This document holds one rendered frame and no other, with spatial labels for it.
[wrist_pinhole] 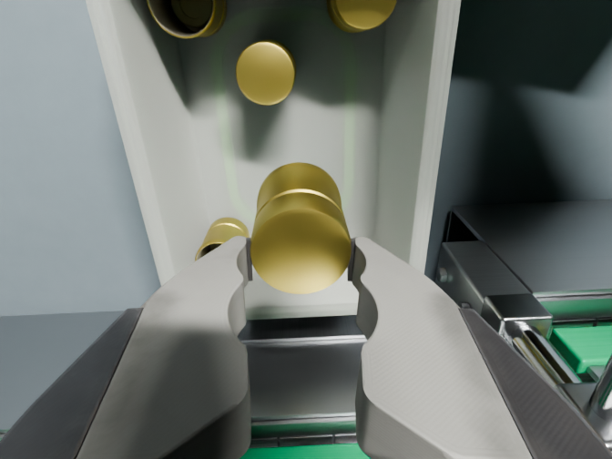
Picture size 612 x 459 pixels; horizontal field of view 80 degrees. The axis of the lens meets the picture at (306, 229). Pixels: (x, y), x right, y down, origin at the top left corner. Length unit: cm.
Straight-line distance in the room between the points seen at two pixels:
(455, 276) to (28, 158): 33
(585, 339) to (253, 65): 23
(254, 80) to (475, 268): 17
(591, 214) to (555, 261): 9
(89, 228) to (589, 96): 42
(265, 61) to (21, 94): 20
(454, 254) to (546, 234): 8
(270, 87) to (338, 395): 21
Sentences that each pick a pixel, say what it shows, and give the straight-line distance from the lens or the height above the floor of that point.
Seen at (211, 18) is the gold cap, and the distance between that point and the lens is 23.
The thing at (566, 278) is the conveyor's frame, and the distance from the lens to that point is 27.
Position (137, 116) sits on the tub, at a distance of 22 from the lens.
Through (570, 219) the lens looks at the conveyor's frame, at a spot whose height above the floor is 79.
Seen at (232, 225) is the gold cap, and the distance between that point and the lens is 29.
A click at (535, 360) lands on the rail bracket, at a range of 20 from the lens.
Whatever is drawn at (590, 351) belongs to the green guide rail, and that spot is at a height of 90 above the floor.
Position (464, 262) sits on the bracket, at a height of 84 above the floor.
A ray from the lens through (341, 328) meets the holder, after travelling 33.
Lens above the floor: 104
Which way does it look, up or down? 63 degrees down
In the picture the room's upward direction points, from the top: 176 degrees clockwise
